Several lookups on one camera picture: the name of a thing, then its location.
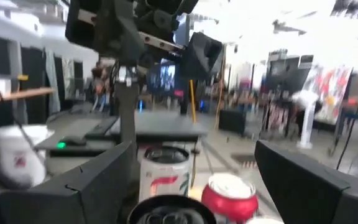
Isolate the black computer mouse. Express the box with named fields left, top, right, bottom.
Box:
left=57, top=135, right=88, bottom=147

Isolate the black floor box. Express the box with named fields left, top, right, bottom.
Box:
left=218, top=108, right=248, bottom=136

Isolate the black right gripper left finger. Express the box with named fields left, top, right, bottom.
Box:
left=0, top=141, right=134, bottom=224

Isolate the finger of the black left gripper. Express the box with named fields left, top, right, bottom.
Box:
left=65, top=0, right=101, bottom=50
left=178, top=32, right=225, bottom=80

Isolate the red cola can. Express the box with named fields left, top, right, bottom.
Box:
left=201, top=172, right=260, bottom=223

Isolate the yellow pole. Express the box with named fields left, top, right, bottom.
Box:
left=188, top=79, right=198, bottom=124

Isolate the black keyboard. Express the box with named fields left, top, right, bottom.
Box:
left=84, top=116, right=119, bottom=141

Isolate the white post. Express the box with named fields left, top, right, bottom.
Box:
left=292, top=90, right=319, bottom=150

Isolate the person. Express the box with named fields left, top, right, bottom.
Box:
left=90, top=60, right=113, bottom=113

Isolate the white black-topped energy drink can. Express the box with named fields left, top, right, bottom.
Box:
left=127, top=194, right=217, bottom=224
left=138, top=145, right=192, bottom=203

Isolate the black monitor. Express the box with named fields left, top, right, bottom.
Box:
left=265, top=54, right=315, bottom=94

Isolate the wooden board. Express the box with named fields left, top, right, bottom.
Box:
left=0, top=86, right=55, bottom=105

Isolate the white plastic jug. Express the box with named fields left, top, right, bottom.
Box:
left=0, top=124, right=55, bottom=189

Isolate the floral cloth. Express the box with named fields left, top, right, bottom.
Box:
left=303, top=65, right=354, bottom=125

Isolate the black desk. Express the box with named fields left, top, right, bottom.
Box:
left=35, top=110, right=209, bottom=156

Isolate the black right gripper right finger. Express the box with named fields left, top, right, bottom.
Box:
left=254, top=140, right=358, bottom=224

